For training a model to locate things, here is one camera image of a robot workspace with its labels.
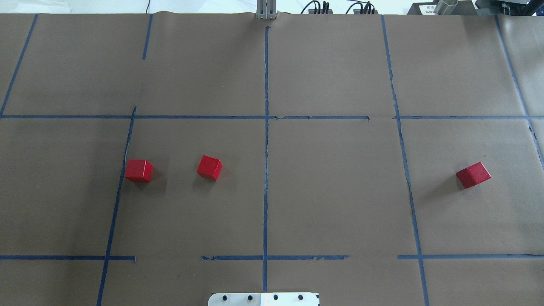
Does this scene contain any red block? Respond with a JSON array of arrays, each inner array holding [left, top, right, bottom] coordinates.
[[455, 162, 492, 189], [124, 159, 153, 183], [196, 155, 223, 181]]

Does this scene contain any brown paper table cover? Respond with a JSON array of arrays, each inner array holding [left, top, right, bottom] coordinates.
[[1, 12, 543, 306]]

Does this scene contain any steel cup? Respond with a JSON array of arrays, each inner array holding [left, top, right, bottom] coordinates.
[[434, 0, 459, 15]]

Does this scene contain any aluminium profile post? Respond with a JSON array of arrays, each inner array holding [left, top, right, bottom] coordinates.
[[256, 0, 278, 20]]

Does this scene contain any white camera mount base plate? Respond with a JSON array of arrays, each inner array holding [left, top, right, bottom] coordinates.
[[208, 292, 320, 306]]

